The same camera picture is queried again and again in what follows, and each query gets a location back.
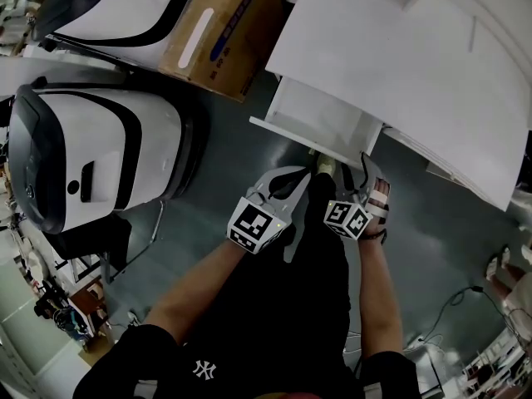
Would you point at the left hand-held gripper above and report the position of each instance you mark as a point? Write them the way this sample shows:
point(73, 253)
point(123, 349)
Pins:
point(253, 223)

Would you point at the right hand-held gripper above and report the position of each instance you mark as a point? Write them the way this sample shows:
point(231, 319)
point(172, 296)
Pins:
point(347, 219)

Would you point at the white desk drawer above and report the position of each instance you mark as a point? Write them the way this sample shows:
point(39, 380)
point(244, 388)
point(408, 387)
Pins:
point(316, 116)

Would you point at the person's left forearm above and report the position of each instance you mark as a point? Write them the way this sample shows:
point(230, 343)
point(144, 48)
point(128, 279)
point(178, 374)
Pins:
point(199, 289)

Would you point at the person's right forearm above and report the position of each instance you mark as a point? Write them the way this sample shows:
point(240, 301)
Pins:
point(380, 297)

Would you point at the white desk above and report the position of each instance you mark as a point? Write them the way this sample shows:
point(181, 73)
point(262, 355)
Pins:
point(415, 56)

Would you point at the person's right hand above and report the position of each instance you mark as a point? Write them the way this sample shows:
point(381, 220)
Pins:
point(380, 189)

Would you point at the person's pale shoe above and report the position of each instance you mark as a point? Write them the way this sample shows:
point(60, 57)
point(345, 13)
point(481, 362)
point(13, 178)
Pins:
point(326, 164)

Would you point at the black wristband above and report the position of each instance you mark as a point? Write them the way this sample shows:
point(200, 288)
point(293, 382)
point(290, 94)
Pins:
point(376, 236)

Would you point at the person's black trousers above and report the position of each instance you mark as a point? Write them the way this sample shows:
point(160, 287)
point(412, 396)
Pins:
point(291, 289)

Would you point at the brown cardboard box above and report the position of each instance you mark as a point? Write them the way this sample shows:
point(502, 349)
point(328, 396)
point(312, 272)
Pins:
point(224, 35)

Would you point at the white power strip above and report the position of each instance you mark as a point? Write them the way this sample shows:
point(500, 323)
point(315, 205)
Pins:
point(419, 341)

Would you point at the large white and black machine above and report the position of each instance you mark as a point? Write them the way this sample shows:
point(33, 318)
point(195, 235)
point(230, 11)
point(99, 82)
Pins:
point(116, 6)
point(95, 152)

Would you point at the black t-shirt with white logo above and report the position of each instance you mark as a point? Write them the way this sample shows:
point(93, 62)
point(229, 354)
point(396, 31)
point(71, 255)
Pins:
point(232, 372)

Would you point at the grey metal frame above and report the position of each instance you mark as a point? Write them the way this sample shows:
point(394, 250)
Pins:
point(137, 247)

